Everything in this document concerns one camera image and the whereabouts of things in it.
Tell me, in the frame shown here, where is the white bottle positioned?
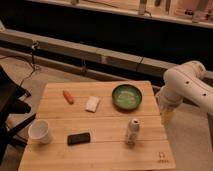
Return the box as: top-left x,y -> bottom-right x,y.
125,118 -> 140,145

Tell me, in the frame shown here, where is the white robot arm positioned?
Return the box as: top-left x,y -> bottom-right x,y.
156,61 -> 213,150

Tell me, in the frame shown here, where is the white sponge block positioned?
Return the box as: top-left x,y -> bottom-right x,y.
85,96 -> 100,112

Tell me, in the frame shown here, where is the green bowl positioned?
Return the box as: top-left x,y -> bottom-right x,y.
112,84 -> 142,110

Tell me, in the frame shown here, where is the orange carrot toy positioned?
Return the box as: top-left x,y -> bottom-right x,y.
63,90 -> 74,105

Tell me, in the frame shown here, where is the wooden table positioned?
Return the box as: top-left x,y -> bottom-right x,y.
18,81 -> 176,171

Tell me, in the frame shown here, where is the black phone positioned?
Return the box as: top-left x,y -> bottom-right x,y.
67,132 -> 90,146

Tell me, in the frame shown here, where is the white paper cup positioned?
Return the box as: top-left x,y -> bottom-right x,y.
28,120 -> 52,144

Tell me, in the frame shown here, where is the black chair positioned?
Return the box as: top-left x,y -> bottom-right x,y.
0,65 -> 35,164

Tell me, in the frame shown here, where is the black floor cable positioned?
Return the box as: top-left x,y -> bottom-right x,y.
0,41 -> 41,88

